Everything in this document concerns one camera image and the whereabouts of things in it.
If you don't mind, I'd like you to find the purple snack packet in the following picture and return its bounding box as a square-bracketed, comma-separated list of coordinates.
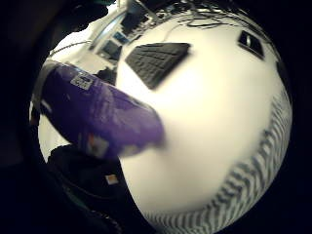
[32, 59, 167, 161]

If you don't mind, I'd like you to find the dark computer monitor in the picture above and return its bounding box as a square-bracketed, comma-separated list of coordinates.
[97, 39, 123, 62]

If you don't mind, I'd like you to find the black keyboard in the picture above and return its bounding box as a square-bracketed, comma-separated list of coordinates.
[124, 42, 192, 91]

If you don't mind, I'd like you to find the computer monitor with blue screen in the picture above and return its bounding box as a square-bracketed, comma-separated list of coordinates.
[112, 30, 131, 45]

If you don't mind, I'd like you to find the small black box device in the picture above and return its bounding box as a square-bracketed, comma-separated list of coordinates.
[237, 29, 266, 61]

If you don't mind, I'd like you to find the thin grey cable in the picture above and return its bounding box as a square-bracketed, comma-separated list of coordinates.
[48, 39, 94, 57]

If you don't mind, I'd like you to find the tangle of black cables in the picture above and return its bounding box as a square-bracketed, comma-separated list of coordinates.
[159, 4, 261, 32]

